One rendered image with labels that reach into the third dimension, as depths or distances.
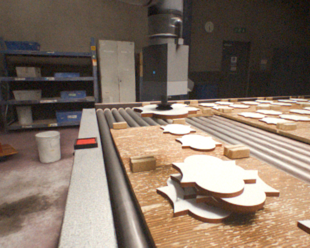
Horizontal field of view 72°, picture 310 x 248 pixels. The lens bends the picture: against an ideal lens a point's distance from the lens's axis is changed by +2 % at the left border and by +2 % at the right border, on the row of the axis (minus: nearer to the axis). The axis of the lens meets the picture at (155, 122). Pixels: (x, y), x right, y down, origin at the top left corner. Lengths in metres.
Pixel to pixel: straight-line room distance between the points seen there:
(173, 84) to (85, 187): 0.29
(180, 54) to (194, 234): 0.33
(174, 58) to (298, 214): 0.35
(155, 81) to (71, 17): 5.27
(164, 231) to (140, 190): 0.12
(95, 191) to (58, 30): 5.28
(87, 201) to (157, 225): 0.16
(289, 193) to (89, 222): 0.37
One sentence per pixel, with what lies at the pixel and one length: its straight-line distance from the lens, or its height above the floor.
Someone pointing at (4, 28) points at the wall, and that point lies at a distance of 5.80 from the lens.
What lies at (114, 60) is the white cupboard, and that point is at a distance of 5.08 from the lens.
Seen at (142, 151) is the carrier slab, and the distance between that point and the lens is 0.63.
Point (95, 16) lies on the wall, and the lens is 5.73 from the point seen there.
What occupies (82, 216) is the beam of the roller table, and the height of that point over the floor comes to 0.91.
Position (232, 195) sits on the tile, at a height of 0.98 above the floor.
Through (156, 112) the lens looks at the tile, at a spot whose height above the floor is 1.08.
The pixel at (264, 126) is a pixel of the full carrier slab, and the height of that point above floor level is 0.93.
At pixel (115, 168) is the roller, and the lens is 0.57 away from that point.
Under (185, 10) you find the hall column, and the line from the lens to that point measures 5.09.
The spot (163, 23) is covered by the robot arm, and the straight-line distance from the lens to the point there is 0.47.
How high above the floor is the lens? 1.16
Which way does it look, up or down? 13 degrees down
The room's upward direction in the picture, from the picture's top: straight up
